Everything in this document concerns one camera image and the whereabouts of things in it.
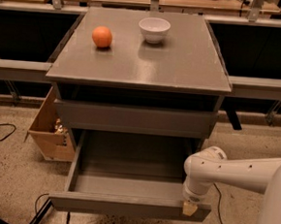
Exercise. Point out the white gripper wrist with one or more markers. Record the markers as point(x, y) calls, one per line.
point(193, 197)

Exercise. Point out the grey drawer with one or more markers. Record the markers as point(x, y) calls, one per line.
point(136, 119)
point(130, 175)

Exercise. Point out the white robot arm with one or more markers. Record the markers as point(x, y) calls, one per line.
point(212, 165)

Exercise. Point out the grey drawer cabinet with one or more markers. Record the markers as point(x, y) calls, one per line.
point(183, 72)

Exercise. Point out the grey top drawer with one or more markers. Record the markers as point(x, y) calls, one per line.
point(136, 119)

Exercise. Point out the cardboard box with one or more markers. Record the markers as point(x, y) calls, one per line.
point(53, 145)

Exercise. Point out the white bowl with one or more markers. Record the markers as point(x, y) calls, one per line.
point(153, 29)

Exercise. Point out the orange fruit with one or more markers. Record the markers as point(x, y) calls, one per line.
point(101, 37)

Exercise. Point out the grey metal rail right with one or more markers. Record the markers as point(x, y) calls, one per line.
point(256, 88)

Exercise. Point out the grey metal rail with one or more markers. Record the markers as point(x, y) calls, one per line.
point(256, 88)
point(24, 70)

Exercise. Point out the grey metal rail left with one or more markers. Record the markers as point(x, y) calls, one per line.
point(24, 70)

